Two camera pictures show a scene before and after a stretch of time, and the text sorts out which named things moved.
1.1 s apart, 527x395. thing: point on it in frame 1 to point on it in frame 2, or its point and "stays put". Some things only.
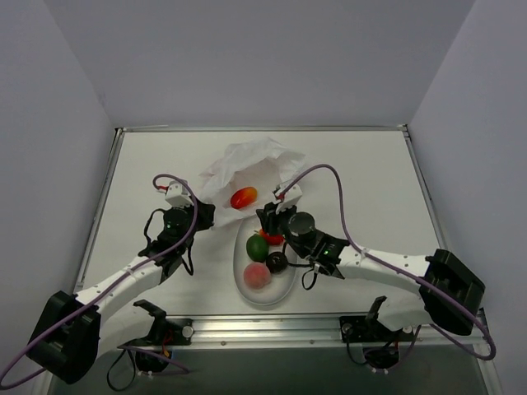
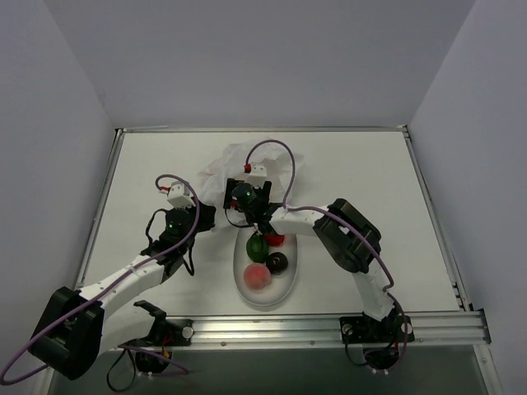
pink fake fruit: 257,276 stays put
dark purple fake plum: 277,262 stays put
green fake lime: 257,248 stays put
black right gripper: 268,219 to 229,194
